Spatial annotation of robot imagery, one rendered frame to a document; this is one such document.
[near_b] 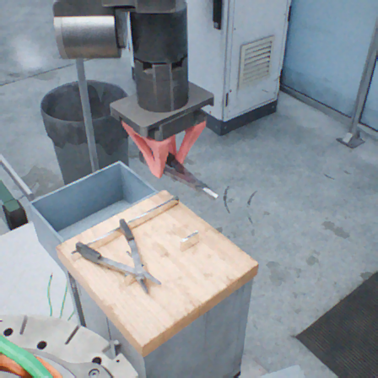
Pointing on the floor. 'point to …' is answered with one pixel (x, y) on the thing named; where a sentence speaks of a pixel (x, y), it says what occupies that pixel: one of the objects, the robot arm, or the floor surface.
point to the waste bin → (67, 158)
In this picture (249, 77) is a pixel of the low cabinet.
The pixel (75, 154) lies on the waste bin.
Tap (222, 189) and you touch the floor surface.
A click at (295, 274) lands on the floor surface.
